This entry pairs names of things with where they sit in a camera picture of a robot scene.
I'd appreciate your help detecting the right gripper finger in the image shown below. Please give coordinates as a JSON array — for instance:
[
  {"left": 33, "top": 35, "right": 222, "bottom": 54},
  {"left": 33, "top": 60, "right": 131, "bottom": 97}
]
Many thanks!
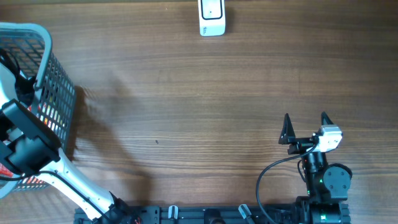
[
  {"left": 278, "top": 113, "right": 296, "bottom": 145},
  {"left": 321, "top": 111, "right": 333, "bottom": 126}
]

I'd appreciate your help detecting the red snack bag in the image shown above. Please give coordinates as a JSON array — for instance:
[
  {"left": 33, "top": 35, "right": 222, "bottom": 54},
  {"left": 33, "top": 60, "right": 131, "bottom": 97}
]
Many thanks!
[{"left": 0, "top": 164, "right": 14, "bottom": 177}]

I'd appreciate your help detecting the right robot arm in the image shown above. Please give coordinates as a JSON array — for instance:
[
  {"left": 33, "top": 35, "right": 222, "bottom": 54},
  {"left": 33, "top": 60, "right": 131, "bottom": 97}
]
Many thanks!
[{"left": 279, "top": 112, "right": 353, "bottom": 224}]

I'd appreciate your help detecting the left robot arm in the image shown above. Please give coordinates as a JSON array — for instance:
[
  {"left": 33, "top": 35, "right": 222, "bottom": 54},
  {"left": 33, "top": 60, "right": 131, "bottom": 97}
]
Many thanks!
[{"left": 1, "top": 98, "right": 141, "bottom": 223}]

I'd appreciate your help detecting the white barcode scanner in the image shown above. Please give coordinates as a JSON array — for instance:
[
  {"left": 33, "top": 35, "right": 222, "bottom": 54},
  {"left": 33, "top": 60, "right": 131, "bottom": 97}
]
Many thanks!
[{"left": 198, "top": 0, "right": 226, "bottom": 37}]

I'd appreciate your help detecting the grey plastic mesh basket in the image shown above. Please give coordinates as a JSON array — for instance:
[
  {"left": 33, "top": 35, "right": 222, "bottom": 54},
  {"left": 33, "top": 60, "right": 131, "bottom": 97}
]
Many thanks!
[{"left": 1, "top": 22, "right": 76, "bottom": 197}]

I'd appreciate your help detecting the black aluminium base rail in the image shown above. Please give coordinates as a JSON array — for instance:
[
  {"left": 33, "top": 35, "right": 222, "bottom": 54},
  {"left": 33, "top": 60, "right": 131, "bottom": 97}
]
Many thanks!
[{"left": 73, "top": 203, "right": 351, "bottom": 224}]

